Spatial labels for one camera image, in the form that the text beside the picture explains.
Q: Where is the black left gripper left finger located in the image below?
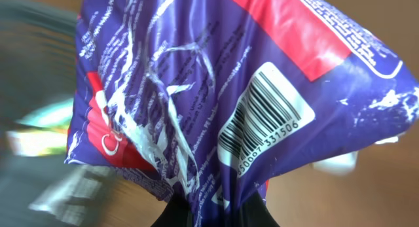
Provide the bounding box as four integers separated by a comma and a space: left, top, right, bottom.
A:
151, 194, 193, 227

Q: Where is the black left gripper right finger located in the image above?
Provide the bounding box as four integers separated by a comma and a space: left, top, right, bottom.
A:
237, 191, 279, 227

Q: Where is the purple Carefree pad pack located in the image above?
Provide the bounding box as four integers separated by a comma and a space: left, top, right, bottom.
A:
65, 0, 418, 226

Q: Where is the mint green wipes pack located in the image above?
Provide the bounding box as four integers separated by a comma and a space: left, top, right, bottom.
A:
5, 98, 73, 157

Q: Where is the white barcode scanner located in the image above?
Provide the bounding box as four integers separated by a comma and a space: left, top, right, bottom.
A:
310, 150, 359, 176

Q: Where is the dark grey plastic basket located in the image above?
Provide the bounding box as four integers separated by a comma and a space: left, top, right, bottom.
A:
1, 0, 115, 226

